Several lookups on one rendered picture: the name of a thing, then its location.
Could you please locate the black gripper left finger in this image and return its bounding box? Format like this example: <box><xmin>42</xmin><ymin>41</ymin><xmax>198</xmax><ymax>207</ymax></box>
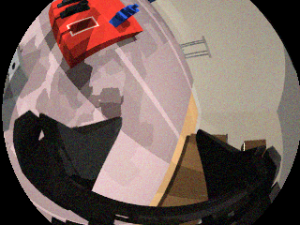
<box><xmin>38</xmin><ymin>112</ymin><xmax>123</xmax><ymax>191</ymax></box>

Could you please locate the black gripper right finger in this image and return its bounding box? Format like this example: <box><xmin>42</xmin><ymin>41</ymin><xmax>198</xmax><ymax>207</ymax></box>
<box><xmin>195</xmin><ymin>129</ymin><xmax>266</xmax><ymax>200</ymax></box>

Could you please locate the blue micro servo with orange cable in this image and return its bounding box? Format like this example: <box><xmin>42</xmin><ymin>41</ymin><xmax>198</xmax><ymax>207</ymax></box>
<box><xmin>108</xmin><ymin>4</ymin><xmax>139</xmax><ymax>27</ymax></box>

